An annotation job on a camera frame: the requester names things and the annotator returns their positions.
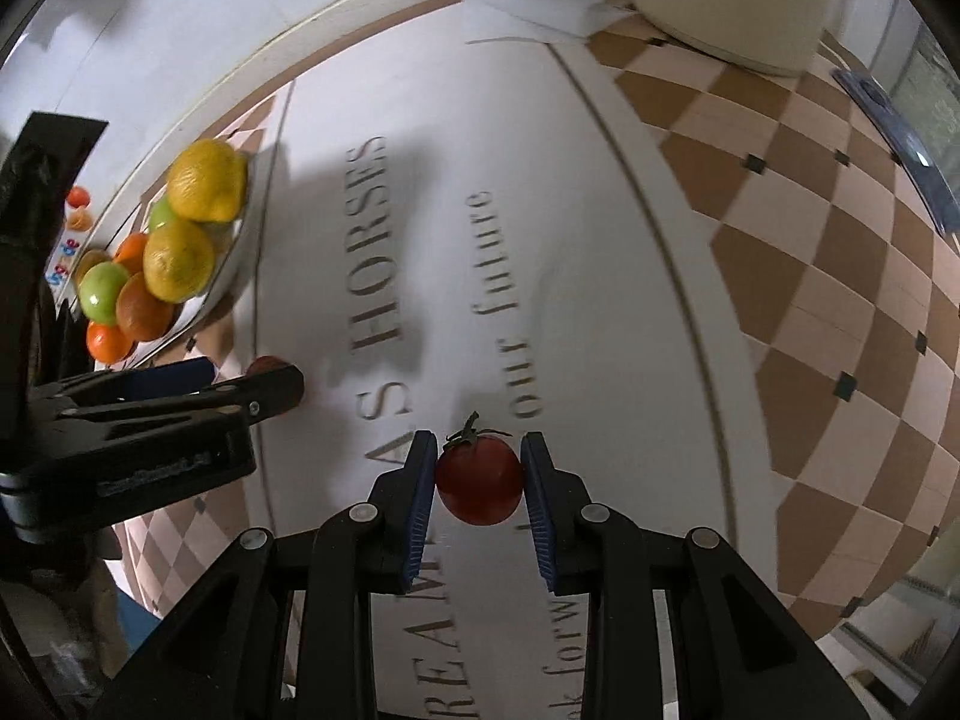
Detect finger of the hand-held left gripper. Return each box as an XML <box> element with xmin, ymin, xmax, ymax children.
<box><xmin>30</xmin><ymin>357</ymin><xmax>217</xmax><ymax>400</ymax></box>
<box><xmin>60</xmin><ymin>364</ymin><xmax>306</xmax><ymax>441</ymax></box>

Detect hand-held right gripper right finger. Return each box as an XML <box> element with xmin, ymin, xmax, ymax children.
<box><xmin>520</xmin><ymin>431</ymin><xmax>875</xmax><ymax>720</ymax></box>

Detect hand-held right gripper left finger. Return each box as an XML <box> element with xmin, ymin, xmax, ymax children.
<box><xmin>90</xmin><ymin>430</ymin><xmax>440</xmax><ymax>720</ymax></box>

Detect red cherry tomato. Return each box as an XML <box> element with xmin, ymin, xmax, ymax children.
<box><xmin>246</xmin><ymin>355</ymin><xmax>301</xmax><ymax>383</ymax></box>
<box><xmin>435</xmin><ymin>411</ymin><xmax>524</xmax><ymax>526</ymax></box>

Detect dark brownish orange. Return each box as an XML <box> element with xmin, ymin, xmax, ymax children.
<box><xmin>115</xmin><ymin>270</ymin><xmax>177</xmax><ymax>342</ymax></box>

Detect greenish yellow lemon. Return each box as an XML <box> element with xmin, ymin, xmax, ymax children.
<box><xmin>142</xmin><ymin>219</ymin><xmax>217</xmax><ymax>305</ymax></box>

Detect brown-green round fruit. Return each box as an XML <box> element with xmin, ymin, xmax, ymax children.
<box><xmin>75</xmin><ymin>249</ymin><xmax>113</xmax><ymax>286</ymax></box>

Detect checkered brown table mat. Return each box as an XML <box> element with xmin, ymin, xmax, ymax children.
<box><xmin>112</xmin><ymin>0</ymin><xmax>960</xmax><ymax>720</ymax></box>

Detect white folded tissue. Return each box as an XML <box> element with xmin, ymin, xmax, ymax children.
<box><xmin>461</xmin><ymin>0</ymin><xmax>638</xmax><ymax>46</ymax></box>

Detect cream utensil holder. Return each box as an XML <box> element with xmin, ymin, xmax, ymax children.
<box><xmin>628</xmin><ymin>0</ymin><xmax>839</xmax><ymax>77</ymax></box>

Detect sliding glass door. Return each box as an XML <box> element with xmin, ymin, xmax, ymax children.
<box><xmin>896</xmin><ymin>15</ymin><xmax>960</xmax><ymax>188</ymax></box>

